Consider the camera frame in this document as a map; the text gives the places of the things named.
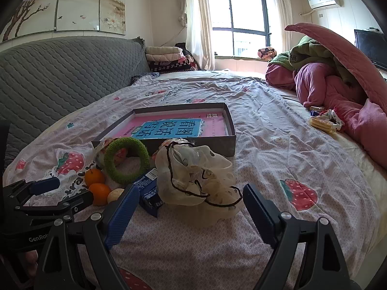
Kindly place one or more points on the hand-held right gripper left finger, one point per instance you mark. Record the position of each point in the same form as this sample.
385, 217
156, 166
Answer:
121, 217

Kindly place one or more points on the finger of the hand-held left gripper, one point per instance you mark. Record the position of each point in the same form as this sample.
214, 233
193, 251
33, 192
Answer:
45, 185
75, 202

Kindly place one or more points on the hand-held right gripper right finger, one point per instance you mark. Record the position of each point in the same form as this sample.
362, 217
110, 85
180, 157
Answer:
260, 214

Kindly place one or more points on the tan round ball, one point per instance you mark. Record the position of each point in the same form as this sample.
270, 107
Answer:
115, 195

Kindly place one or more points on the orange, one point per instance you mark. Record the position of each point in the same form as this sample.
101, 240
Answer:
99, 194
94, 177

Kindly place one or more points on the beige mesh scrunchie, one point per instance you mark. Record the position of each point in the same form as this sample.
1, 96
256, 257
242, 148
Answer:
196, 163

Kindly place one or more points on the shallow grey cardboard box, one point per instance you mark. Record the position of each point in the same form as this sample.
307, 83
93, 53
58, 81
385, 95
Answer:
211, 145

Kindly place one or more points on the strawberry print bed sheet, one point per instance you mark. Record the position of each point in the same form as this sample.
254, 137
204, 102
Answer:
272, 111

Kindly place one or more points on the yellow biscuit packet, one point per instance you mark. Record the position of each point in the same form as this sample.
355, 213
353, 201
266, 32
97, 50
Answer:
322, 124

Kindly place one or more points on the grey quilted headboard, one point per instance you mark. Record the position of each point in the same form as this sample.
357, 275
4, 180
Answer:
60, 75

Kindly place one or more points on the pile of snack wrappers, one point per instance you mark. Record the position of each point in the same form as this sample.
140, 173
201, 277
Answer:
328, 114

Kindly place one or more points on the pink quilt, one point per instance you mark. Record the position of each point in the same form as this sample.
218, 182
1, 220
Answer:
326, 96

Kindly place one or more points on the dark blue patterned cloth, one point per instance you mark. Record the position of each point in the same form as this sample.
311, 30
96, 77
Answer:
145, 78

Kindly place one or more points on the patterned cushion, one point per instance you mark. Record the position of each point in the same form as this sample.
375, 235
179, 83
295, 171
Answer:
266, 53

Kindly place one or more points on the stack of folded blankets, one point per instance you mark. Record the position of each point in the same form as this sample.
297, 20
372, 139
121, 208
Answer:
166, 59

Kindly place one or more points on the green blanket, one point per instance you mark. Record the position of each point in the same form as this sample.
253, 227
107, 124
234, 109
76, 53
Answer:
302, 53

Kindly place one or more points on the black framed window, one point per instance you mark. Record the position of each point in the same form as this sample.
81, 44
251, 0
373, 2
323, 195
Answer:
242, 15

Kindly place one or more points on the cream curtain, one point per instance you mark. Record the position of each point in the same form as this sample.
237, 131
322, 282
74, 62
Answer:
198, 21
281, 15

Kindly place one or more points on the black television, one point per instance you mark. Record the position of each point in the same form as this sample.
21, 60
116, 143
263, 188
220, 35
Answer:
372, 46

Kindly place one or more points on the white air conditioner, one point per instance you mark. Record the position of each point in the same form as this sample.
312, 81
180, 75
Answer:
323, 0

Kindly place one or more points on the floral wall painting panel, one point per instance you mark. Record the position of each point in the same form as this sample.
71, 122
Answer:
78, 3
30, 6
112, 3

